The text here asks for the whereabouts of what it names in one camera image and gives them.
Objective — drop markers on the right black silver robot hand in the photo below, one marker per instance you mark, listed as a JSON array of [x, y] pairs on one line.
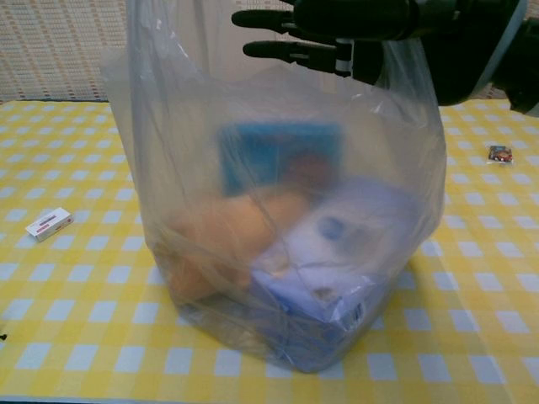
[[442, 25]]

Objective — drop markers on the clear plastic bag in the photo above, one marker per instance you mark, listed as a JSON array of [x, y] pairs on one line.
[[189, 147]]

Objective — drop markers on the small colourful snack packet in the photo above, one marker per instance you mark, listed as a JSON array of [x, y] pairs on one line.
[[500, 154]]

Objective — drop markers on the blue cookie box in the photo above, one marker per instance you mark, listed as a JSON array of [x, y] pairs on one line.
[[252, 155]]

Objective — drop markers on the white blue tissue pack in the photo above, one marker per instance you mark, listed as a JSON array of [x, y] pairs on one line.
[[349, 252]]

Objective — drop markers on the orange plush toy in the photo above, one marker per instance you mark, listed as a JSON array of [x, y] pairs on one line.
[[219, 235]]

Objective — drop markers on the small white red box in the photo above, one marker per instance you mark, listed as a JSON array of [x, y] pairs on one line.
[[49, 224]]

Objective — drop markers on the yellow white checkered tablecloth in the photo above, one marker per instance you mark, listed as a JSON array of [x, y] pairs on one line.
[[76, 303]]

